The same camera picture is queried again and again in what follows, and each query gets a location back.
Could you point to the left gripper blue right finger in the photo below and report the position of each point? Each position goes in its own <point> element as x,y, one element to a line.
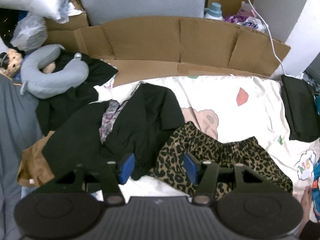
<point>204,175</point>

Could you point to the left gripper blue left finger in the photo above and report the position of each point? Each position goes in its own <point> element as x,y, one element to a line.
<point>115,174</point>

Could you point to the leopard print garment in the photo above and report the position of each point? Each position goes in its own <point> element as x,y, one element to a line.
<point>169,164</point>

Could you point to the person right hand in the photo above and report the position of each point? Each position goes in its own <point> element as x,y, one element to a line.
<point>306,203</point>

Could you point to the black jacket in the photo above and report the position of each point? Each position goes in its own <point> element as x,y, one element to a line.
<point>143,127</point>

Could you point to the floral patterned garment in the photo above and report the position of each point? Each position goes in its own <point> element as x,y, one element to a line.
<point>111,114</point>

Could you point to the white patterned bed sheet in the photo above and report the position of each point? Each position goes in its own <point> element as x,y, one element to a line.
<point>232,109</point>

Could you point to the brown garment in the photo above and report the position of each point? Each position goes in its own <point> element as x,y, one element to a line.
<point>34,171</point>

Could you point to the black garment under pillow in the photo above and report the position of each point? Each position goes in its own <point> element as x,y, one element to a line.
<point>55,110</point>

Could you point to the grey blue blanket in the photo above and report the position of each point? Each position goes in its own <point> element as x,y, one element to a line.
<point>19,130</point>

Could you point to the black storage bag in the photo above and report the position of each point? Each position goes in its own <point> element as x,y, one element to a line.
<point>300,109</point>

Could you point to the grey neck pillow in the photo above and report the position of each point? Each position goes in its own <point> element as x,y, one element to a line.
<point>44,86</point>

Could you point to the brown cardboard sheet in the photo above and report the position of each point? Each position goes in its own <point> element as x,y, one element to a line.
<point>150,47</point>

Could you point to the plush monkey toy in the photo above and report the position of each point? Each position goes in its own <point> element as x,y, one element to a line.
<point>12,61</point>

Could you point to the blue cap detergent bottle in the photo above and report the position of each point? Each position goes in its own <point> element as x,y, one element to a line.
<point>214,12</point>

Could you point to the purple white refill pouch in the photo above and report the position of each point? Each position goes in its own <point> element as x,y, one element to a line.
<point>247,17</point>

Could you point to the clear plastic bag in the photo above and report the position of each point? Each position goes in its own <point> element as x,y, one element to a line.
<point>30,33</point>

